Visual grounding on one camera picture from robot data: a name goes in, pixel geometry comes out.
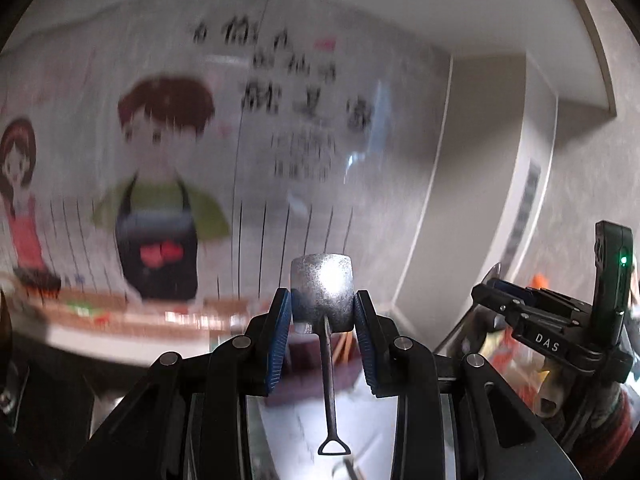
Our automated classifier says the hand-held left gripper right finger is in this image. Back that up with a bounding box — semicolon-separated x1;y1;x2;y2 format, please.
352;290;581;480

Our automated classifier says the cartoon couple wall poster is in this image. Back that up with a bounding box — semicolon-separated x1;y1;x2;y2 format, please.
0;0;451;348

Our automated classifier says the white vent grille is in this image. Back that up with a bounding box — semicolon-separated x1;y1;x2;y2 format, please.
500;157;544;272

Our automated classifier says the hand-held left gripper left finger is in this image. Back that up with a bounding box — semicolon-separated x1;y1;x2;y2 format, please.
65;287;293;480

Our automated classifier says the metal shovel spoon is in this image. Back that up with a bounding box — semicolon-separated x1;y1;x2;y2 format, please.
289;253;357;457

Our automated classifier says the purple utensil box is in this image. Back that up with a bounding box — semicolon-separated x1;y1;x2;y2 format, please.
287;327;366;402

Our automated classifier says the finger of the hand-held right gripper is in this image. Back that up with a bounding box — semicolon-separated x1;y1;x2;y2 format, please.
487;279;596;322
472;284;557;332

